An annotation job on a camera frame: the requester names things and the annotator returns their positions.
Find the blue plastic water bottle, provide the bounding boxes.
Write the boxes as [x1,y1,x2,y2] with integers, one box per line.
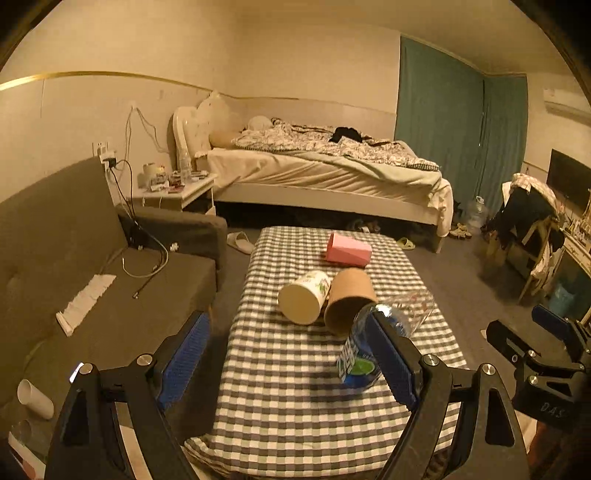
[335,303,413,389]

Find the white cup on sofa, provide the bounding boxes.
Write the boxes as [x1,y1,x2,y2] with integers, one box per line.
[17,379,54,420]

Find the brown paper cup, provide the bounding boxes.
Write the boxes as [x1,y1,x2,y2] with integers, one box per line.
[324,268,378,339]

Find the white printed paper cup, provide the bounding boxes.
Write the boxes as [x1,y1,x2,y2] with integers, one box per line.
[277,270,332,325]

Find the lit smartphone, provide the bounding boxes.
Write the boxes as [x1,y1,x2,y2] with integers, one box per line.
[69,362,84,384]

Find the blue laundry basket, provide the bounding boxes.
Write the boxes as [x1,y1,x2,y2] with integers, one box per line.
[548,282,575,317]

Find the white tissue on sofa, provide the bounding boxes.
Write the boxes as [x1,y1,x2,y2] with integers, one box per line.
[55,274,116,337]

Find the wooden chair with clothes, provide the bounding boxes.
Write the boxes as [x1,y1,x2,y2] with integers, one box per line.
[483,173,565,299]

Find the large clear water jug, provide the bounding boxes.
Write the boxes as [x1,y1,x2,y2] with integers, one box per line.
[465,196,488,235]

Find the checkered tablecloth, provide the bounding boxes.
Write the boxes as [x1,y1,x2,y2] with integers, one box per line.
[183,225,469,478]

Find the black television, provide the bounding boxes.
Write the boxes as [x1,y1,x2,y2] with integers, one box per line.
[547,150,591,210]

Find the green slipper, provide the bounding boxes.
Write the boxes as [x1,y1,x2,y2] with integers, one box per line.
[397,237,416,251]

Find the grey sofa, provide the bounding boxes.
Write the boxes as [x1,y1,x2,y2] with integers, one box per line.
[1,158,227,430]

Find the pink tissue box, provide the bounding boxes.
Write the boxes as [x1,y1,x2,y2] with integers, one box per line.
[325,232,373,268]

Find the sneakers under bed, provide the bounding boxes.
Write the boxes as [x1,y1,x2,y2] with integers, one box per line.
[346,218,381,234]

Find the white slipper by sofa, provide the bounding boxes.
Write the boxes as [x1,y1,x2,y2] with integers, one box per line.
[226,231,254,255]

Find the white bedside table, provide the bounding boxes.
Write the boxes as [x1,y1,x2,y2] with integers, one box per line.
[131,173,216,216]

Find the green curtain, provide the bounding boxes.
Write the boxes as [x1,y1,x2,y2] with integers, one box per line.
[394,37,528,213]

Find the white air conditioner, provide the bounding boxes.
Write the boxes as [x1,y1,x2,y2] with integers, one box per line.
[543,88,591,125]

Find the black garment on bed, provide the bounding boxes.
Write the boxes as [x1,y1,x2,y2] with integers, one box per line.
[329,127,363,143]

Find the patterned duvet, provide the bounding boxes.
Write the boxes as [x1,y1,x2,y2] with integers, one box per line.
[231,118,440,172]

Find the black charger cable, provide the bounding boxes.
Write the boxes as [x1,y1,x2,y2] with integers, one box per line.
[103,156,171,300]

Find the white bed frame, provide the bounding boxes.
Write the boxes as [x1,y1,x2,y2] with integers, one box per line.
[171,92,453,252]

